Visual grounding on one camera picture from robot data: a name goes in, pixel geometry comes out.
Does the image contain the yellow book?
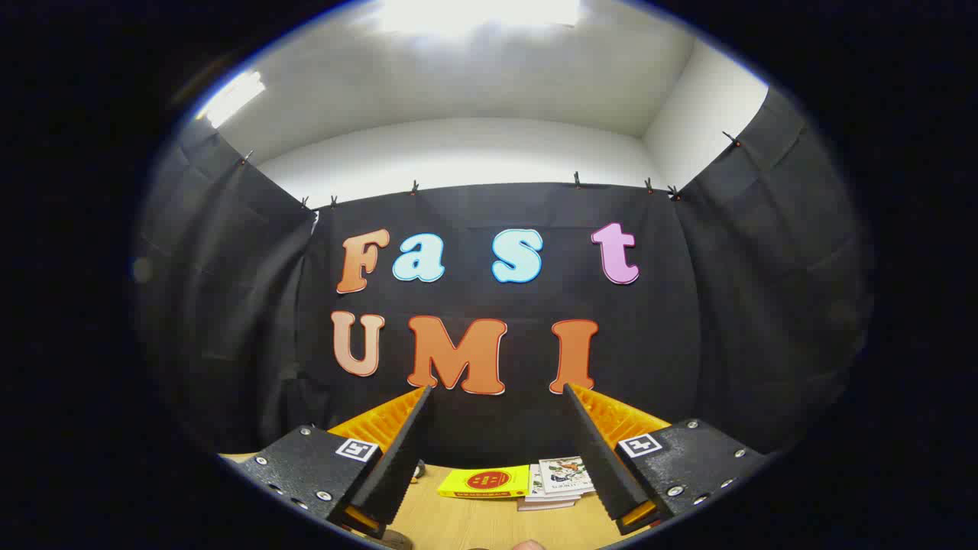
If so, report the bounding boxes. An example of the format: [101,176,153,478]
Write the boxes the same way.
[437,466,532,500]

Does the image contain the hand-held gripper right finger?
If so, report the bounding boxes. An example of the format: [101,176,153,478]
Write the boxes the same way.
[564,383,769,535]

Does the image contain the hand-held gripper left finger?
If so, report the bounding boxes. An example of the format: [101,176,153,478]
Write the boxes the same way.
[233,386,435,539]

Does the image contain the ceiling light panel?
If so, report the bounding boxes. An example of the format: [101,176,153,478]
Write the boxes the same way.
[200,70,266,129]
[374,0,581,35]

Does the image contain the black backdrop cloth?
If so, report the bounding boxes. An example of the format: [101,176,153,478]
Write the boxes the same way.
[134,88,876,468]

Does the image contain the white illustrated book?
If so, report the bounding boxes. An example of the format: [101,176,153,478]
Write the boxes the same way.
[537,457,595,496]

